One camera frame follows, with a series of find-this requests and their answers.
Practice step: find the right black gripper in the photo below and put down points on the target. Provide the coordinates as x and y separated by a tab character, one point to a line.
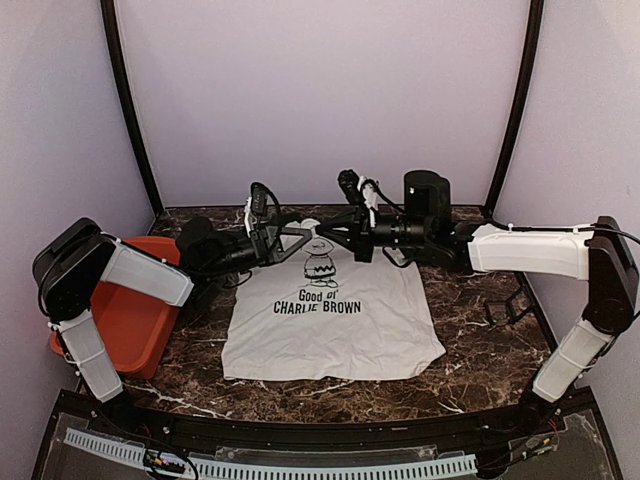
359	219

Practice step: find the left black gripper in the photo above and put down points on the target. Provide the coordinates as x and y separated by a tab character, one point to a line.
265	238

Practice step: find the white green Charlie Brown shirt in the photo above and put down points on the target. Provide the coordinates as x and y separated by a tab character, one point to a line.
322	314

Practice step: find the dark brooch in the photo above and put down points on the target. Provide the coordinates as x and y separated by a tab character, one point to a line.
309	228

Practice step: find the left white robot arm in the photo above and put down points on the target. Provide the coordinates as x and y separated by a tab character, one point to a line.
70	269

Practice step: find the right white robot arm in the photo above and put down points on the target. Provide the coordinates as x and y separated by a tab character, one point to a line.
596	253

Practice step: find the black brooch stand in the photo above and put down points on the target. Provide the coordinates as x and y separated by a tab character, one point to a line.
509	311

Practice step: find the red plastic bin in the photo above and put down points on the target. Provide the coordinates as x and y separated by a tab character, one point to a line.
134	327

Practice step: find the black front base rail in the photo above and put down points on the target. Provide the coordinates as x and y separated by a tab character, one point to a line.
475	432

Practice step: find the right black frame post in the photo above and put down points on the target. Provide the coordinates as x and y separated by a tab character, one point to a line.
521	91

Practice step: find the black frame post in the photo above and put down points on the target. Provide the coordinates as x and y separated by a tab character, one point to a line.
521	91
120	75

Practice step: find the white slotted cable duct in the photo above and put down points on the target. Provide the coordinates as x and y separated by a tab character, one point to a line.
237	463

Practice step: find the left black frame post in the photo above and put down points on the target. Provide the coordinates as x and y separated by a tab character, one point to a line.
120	75

